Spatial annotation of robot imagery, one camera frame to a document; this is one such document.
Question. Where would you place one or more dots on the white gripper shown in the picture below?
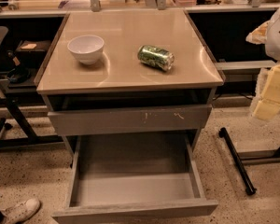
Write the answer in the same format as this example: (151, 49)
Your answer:
(278, 37)

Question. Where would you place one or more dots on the grey drawer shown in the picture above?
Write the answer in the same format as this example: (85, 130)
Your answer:
(130, 120)
(133, 176)

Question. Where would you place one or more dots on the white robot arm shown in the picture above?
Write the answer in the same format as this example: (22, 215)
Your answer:
(268, 34)

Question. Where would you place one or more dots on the grey drawer cabinet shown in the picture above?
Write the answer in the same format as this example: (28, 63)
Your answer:
(118, 79)

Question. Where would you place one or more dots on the grey top drawer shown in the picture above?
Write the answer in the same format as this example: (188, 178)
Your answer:
(130, 120)

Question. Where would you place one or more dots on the green soda can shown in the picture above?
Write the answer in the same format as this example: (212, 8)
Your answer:
(156, 57)

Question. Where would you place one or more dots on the white ceramic bowl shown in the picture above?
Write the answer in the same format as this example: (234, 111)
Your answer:
(87, 49)

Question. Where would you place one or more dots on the dark box on shelf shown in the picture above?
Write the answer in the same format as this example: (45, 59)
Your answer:
(32, 53)

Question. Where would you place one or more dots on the white sneaker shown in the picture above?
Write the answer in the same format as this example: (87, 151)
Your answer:
(20, 212)

